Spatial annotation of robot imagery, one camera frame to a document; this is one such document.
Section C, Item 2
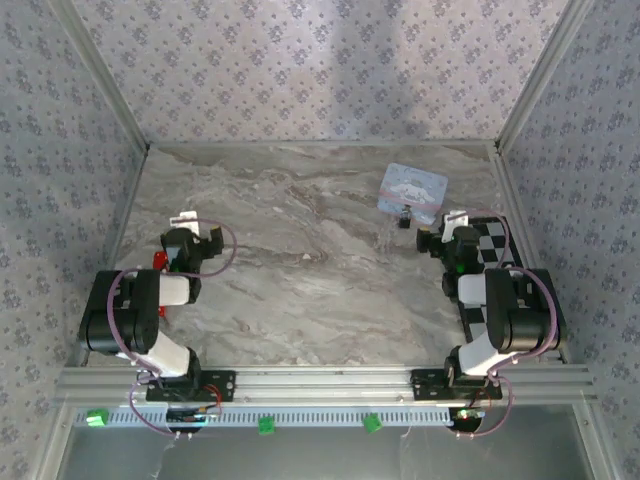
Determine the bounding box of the white slotted cable duct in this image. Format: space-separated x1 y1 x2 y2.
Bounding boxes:
73 405 455 429

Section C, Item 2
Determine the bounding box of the black grey chessboard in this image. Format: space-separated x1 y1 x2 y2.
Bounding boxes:
452 216 526 347

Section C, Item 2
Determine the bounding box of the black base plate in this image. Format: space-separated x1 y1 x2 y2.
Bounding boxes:
145 368 237 403
410 368 503 402

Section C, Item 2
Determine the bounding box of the red glitter tube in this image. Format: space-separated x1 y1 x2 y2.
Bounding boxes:
151 249 169 317

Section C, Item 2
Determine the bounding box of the aluminium frame post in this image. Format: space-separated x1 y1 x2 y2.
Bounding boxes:
48 0 151 151
494 0 597 151

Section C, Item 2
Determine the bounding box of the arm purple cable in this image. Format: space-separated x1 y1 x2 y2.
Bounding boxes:
107 218 238 440
449 208 557 441

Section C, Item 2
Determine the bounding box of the aluminium table side rail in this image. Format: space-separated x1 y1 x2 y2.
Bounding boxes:
65 144 151 367
491 148 572 364

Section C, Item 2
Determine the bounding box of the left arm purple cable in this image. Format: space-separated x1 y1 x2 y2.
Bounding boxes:
107 218 238 440

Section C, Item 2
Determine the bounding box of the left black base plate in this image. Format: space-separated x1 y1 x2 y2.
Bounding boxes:
145 368 237 403

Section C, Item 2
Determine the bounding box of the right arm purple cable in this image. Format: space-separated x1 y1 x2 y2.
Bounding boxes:
449 208 557 441

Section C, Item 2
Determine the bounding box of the cartoon zipper pouch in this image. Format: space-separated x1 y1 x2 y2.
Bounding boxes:
377 163 449 215

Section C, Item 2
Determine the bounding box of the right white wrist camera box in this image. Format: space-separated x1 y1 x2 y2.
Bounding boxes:
442 211 470 240

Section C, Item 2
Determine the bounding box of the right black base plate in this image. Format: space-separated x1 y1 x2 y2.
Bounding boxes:
410 368 503 402

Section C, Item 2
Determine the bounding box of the aluminium mounting rail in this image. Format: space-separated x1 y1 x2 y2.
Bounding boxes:
54 364 599 406

